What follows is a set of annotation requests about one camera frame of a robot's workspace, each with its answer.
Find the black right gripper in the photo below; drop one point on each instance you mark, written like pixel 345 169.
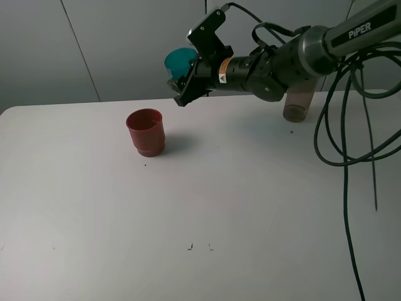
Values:
pixel 252 74

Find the teal translucent plastic cup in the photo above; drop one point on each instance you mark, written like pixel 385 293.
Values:
pixel 177 62

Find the clear smoky plastic bottle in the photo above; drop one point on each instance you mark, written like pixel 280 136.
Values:
pixel 298 101

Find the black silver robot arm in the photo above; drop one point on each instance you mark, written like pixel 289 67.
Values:
pixel 307 53

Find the red plastic cup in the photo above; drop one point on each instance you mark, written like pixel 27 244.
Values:
pixel 147 131

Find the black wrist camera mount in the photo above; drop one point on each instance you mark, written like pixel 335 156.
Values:
pixel 203 37

